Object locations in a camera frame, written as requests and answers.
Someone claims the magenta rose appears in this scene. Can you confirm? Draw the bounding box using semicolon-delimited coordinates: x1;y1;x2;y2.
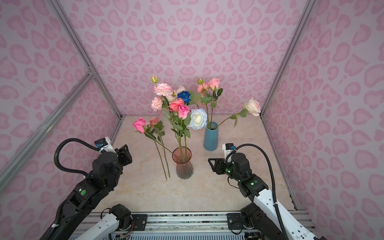
132;117;165;175
178;105;191;162

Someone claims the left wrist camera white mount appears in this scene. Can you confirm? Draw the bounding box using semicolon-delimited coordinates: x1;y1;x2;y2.
94;137;116;154

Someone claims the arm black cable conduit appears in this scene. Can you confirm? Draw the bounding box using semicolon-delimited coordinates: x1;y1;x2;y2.
233;143;290;240
53;137;101;177

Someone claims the dark blue small flower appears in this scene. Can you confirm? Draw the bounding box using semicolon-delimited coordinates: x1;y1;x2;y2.
177;91;191;104

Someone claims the pink peony flower stem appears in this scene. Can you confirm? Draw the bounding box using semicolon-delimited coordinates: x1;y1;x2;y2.
151;76;184;146

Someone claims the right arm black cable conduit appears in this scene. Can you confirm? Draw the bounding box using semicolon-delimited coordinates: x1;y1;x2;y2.
233;143;290;240

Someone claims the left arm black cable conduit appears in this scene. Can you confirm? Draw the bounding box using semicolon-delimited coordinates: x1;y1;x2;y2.
53;137;101;177

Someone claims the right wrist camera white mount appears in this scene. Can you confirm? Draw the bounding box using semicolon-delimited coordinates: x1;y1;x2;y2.
222;143;236;163

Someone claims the aluminium diagonal frame bar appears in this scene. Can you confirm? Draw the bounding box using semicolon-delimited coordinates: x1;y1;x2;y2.
1;71;95;193

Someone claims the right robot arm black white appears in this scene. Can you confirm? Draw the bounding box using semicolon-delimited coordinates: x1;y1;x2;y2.
208;153;325;240

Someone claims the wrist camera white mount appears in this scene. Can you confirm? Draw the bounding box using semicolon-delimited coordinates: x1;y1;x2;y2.
222;143;236;163
94;137;116;154

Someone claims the teal ceramic vase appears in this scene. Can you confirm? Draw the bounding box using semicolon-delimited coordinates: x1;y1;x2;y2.
203;122;219;151

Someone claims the aluminium corner frame post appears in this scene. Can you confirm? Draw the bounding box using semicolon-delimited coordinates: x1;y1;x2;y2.
47;0;123;120
261;0;318;119

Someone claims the aluminium corner frame post right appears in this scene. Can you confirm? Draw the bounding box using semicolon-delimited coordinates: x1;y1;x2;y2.
261;0;318;119

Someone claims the aluminium corner frame post left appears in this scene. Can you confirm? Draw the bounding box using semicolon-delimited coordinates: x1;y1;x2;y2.
47;0;123;120

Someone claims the large peach pink rose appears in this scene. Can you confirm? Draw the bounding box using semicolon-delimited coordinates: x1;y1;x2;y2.
218;98;261;127

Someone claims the light blue white rose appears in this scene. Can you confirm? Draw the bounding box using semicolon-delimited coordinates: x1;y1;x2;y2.
188;109;208;130

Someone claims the salmon pink rose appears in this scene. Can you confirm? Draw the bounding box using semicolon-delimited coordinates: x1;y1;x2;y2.
150;117;171;180

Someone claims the aluminium rail base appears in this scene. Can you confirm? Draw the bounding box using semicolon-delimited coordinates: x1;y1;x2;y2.
71;210;316;240

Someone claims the peach spray rose branch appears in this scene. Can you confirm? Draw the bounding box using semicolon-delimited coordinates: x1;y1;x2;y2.
166;93;178;104

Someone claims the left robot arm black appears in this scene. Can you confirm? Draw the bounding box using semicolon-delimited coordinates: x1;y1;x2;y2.
41;138;133;240

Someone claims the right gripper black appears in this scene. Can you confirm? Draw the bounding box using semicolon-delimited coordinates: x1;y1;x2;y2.
206;158;242;183

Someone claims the dark red glass vase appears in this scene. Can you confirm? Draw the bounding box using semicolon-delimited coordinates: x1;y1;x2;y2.
172;147;194;180

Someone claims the pink spray rose branch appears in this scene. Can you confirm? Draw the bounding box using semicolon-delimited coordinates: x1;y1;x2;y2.
197;78;223;130

